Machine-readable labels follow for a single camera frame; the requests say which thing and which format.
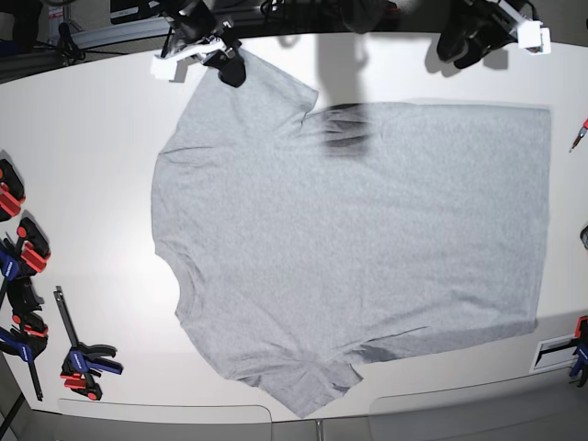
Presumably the red black clamp upper left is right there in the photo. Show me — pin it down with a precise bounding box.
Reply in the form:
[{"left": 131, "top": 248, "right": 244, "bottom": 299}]
[{"left": 1, "top": 159, "right": 26, "bottom": 222}]

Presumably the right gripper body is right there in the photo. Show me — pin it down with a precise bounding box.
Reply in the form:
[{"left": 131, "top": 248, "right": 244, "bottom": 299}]
[{"left": 169, "top": 14, "right": 241, "bottom": 58}]

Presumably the blue red clamp right edge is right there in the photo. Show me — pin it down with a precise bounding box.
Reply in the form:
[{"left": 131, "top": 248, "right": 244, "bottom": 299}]
[{"left": 569, "top": 316, "right": 588, "bottom": 388}]

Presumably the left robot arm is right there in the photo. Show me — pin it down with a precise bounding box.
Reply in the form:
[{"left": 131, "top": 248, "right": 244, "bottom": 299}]
[{"left": 436, "top": 0, "right": 539, "bottom": 70}]

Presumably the dark round object right edge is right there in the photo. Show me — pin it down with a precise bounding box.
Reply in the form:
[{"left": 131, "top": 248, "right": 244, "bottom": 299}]
[{"left": 580, "top": 226, "right": 588, "bottom": 251}]

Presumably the bar clamp on table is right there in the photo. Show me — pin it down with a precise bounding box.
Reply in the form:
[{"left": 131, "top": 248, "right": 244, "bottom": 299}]
[{"left": 53, "top": 286, "right": 123, "bottom": 401}]

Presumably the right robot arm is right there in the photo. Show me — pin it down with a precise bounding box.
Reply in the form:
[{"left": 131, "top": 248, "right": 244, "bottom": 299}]
[{"left": 151, "top": 1, "right": 246, "bottom": 88}]

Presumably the blue red clamp edge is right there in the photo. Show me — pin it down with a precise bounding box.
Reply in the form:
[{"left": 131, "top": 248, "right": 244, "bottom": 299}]
[
  {"left": 569, "top": 316, "right": 588, "bottom": 388},
  {"left": 1, "top": 216, "right": 51, "bottom": 322}
]

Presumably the blue clamp lower left edge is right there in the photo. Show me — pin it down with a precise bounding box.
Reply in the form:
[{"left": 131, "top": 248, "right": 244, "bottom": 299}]
[{"left": 1, "top": 277, "right": 49, "bottom": 401}]

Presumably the grey T-shirt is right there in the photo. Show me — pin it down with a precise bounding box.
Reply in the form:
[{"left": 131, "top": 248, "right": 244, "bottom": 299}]
[{"left": 152, "top": 54, "right": 551, "bottom": 417}]

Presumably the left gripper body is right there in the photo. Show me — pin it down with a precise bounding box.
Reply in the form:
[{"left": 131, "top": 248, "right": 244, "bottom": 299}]
[{"left": 441, "top": 4, "right": 516, "bottom": 48}]

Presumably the blue red clamp left edge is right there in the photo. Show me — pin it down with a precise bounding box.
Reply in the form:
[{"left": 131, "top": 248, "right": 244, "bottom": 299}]
[{"left": 1, "top": 216, "right": 51, "bottom": 322}]

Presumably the white label with black bar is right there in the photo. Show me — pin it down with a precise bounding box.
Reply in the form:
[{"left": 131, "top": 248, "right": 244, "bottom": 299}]
[{"left": 529, "top": 334, "right": 577, "bottom": 374}]

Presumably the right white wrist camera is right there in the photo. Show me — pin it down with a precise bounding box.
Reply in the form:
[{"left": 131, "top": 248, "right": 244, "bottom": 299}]
[{"left": 150, "top": 39, "right": 225, "bottom": 82}]

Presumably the aluminium rail behind table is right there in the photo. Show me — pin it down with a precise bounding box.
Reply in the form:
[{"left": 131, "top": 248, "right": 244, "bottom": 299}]
[{"left": 72, "top": 17, "right": 169, "bottom": 49}]

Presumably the red handled screwdriver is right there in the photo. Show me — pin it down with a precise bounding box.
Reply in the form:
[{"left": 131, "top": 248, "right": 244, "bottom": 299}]
[{"left": 569, "top": 119, "right": 588, "bottom": 153}]

